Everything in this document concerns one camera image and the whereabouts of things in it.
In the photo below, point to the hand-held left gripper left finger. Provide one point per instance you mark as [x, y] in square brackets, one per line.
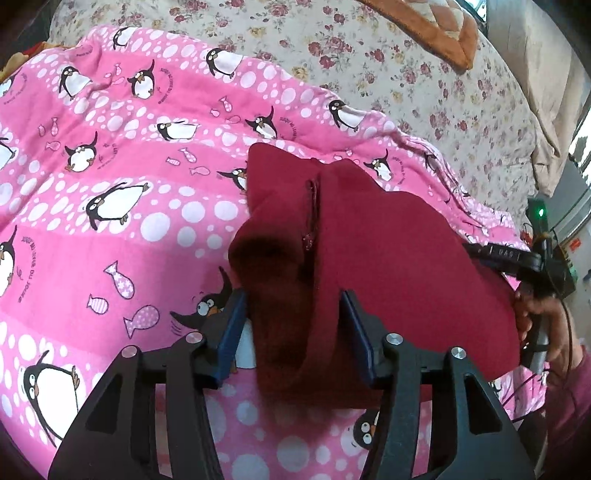
[228, 332]

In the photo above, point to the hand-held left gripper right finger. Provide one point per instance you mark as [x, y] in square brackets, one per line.
[358, 332]

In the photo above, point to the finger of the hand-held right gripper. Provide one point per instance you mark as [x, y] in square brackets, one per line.
[503, 256]

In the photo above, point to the dark red fleece garment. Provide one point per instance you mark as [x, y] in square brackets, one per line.
[392, 258]

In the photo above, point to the person's right forearm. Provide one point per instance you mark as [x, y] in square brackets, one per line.
[572, 406]

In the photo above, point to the person's right hand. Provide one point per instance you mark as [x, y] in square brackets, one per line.
[558, 327]

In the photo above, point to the beige cloth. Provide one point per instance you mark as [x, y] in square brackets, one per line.
[554, 115]

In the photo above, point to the pink penguin print blanket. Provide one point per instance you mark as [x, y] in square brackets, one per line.
[115, 230]

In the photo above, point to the floral bedsheet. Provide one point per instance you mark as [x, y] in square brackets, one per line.
[369, 83]

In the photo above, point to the orange quilted cushion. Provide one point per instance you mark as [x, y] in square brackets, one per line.
[434, 32]

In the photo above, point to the red and yellow blanket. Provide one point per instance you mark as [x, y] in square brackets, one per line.
[23, 57]

